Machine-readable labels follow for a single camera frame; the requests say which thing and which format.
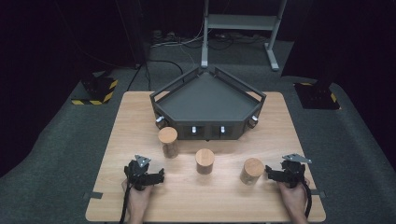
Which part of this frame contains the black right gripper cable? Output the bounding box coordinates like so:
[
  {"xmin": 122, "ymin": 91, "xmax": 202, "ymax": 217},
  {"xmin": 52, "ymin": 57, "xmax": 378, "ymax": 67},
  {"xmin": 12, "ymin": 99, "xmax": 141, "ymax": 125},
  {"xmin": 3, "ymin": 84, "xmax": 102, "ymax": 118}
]
[{"xmin": 300, "ymin": 180, "xmax": 313, "ymax": 218}]

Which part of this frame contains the person's right hand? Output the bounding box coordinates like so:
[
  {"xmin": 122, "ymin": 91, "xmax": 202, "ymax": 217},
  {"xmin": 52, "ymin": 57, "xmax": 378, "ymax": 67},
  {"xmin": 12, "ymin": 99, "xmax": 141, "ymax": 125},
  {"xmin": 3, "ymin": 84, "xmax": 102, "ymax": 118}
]
[{"xmin": 277, "ymin": 180, "xmax": 311, "ymax": 214}]

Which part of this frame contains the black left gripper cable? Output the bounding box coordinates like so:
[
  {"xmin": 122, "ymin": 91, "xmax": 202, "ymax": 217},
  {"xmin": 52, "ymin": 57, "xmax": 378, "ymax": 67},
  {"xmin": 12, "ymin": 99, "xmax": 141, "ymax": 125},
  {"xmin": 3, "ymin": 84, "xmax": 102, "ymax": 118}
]
[{"xmin": 119, "ymin": 179, "xmax": 132, "ymax": 224}]

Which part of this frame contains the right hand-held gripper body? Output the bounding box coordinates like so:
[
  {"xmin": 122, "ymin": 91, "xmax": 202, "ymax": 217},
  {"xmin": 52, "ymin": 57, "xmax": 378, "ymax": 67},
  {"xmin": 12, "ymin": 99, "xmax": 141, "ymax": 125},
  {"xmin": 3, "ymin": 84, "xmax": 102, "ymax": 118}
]
[{"xmin": 280, "ymin": 153, "xmax": 313, "ymax": 189}]

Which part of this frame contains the tangle of black cables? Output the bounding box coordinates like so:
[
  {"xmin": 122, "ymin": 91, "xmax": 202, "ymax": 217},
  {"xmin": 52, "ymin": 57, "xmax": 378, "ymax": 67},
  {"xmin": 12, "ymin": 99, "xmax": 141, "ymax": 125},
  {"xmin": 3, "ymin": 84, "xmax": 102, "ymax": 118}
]
[{"xmin": 207, "ymin": 32, "xmax": 269, "ymax": 50}]

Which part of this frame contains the white floor cable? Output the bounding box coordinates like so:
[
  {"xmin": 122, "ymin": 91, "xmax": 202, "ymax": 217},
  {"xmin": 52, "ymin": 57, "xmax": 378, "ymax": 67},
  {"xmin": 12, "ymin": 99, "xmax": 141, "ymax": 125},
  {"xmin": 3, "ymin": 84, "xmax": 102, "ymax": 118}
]
[{"xmin": 151, "ymin": 18, "xmax": 207, "ymax": 49}]

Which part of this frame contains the black base with hazard stripes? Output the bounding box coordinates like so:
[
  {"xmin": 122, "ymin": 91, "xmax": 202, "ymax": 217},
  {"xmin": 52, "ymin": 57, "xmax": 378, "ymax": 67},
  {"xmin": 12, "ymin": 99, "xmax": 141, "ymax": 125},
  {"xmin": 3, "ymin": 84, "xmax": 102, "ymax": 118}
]
[
  {"xmin": 71, "ymin": 73, "xmax": 120, "ymax": 106},
  {"xmin": 293, "ymin": 78, "xmax": 341, "ymax": 110}
]

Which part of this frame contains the black floor cable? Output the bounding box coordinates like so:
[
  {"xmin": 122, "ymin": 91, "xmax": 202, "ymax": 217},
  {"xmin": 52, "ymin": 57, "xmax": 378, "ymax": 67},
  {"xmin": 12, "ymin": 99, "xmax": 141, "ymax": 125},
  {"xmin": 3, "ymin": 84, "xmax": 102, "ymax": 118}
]
[{"xmin": 126, "ymin": 59, "xmax": 185, "ymax": 91}]

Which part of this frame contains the grey tape strip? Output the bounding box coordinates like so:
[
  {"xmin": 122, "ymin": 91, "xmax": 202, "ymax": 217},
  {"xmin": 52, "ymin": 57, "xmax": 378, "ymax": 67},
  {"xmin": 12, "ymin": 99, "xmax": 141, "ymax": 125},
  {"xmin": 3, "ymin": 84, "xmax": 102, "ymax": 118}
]
[
  {"xmin": 305, "ymin": 189, "xmax": 327, "ymax": 199},
  {"xmin": 83, "ymin": 190, "xmax": 104, "ymax": 200}
]

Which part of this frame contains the short glass jar wooden lid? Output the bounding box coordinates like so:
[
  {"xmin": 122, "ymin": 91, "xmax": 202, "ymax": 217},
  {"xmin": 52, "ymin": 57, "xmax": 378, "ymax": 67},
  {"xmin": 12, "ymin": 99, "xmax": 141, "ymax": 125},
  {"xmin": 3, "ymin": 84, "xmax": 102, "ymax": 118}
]
[
  {"xmin": 194, "ymin": 147, "xmax": 216, "ymax": 175},
  {"xmin": 239, "ymin": 157, "xmax": 265, "ymax": 187}
]

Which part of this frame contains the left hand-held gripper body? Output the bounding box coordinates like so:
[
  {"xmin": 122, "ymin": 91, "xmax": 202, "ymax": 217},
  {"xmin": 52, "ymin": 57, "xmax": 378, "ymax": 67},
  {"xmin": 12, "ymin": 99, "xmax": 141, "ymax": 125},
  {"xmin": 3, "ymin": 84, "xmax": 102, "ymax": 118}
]
[{"xmin": 124, "ymin": 154, "xmax": 159, "ymax": 191}]

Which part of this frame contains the grey metal stand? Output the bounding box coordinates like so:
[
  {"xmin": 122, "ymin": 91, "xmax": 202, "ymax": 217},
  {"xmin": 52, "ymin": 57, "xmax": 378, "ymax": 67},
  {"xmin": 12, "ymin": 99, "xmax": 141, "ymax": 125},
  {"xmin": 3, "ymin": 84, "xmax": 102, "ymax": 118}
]
[{"xmin": 200, "ymin": 0, "xmax": 288, "ymax": 72}]

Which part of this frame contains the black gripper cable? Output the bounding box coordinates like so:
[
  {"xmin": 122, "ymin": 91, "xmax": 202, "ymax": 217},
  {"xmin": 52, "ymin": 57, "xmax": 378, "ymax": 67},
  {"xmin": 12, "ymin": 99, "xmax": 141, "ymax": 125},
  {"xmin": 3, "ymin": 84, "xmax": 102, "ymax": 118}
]
[
  {"xmin": 300, "ymin": 180, "xmax": 313, "ymax": 218},
  {"xmin": 119, "ymin": 179, "xmax": 132, "ymax": 224}
]

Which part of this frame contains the person's left hand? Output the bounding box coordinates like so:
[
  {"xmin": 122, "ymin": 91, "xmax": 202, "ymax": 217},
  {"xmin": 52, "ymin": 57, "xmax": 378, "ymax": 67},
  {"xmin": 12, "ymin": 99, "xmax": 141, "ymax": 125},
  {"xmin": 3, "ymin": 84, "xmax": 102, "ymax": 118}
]
[{"xmin": 120, "ymin": 179, "xmax": 153, "ymax": 216}]

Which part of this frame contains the dark grey corner rack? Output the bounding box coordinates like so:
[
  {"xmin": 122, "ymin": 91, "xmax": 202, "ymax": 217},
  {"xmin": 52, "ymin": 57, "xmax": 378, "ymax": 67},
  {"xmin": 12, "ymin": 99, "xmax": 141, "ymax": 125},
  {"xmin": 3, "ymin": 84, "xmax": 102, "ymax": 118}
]
[{"xmin": 149, "ymin": 65, "xmax": 267, "ymax": 141}]

